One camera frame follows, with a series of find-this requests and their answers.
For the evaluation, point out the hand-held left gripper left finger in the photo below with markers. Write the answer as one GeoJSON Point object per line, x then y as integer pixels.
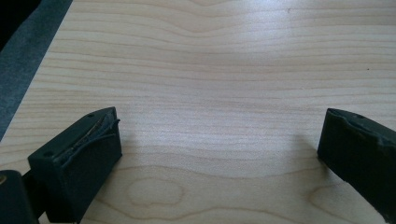
{"type": "Point", "coordinates": [84, 158]}

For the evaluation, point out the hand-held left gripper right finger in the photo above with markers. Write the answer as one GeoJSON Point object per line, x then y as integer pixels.
{"type": "Point", "coordinates": [358, 149]}

